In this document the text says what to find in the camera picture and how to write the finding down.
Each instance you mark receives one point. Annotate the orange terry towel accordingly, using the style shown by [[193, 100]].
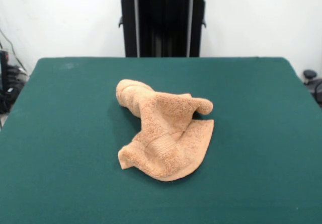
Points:
[[163, 133]]

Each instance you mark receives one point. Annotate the dark green table cloth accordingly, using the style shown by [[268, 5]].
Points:
[[63, 146]]

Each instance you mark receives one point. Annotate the black electronics box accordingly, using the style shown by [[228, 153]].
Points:
[[4, 83]]

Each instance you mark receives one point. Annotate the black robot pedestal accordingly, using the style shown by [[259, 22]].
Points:
[[163, 27]]

